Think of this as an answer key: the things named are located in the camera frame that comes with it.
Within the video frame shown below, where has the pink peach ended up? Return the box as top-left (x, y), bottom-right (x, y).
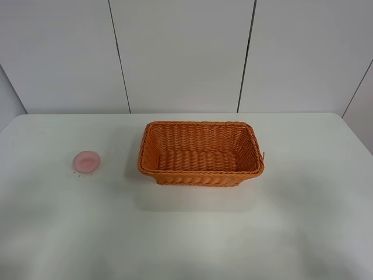
top-left (72, 151), bottom-right (101, 174)

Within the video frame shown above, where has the orange woven wicker basket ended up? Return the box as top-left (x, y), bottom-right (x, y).
top-left (138, 121), bottom-right (265, 187)

